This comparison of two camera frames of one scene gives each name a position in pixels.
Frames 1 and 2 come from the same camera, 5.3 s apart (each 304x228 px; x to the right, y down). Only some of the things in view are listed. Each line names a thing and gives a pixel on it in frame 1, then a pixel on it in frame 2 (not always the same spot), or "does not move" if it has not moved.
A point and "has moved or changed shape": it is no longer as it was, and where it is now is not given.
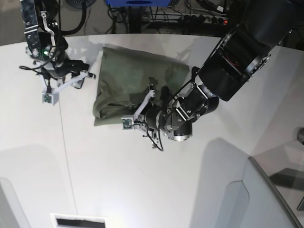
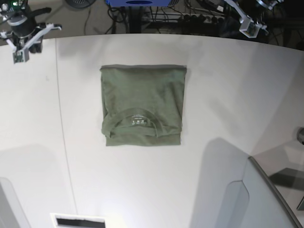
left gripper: x=46 y=45 to x=21 y=23
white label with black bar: x=62 y=220 does not move
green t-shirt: x=124 y=75 has moved or changed shape
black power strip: x=204 y=19 does not move
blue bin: x=138 y=3 does not move
